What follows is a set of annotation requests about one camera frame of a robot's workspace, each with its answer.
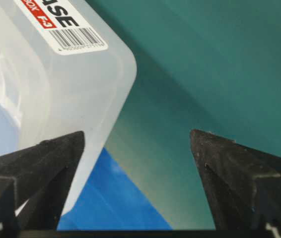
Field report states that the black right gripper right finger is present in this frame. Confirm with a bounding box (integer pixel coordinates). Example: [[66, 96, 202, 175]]
[[190, 129, 281, 238]]

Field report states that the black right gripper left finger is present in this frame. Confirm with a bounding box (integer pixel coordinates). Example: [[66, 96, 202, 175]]
[[0, 131, 85, 238]]

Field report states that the clear plastic tool box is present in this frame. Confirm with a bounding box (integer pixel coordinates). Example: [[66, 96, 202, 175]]
[[0, 0, 138, 219]]

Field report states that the blue table cloth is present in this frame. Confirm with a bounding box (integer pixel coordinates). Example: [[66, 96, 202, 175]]
[[57, 149, 172, 231]]

